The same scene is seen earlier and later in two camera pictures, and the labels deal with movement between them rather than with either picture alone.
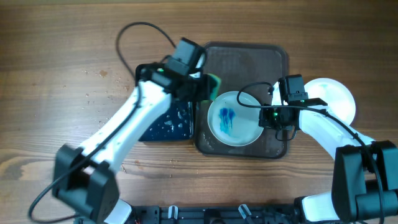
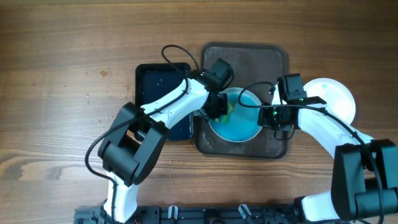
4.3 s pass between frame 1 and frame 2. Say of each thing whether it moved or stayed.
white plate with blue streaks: stayed
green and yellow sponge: moved
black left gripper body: moved
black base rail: stayed
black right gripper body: stayed
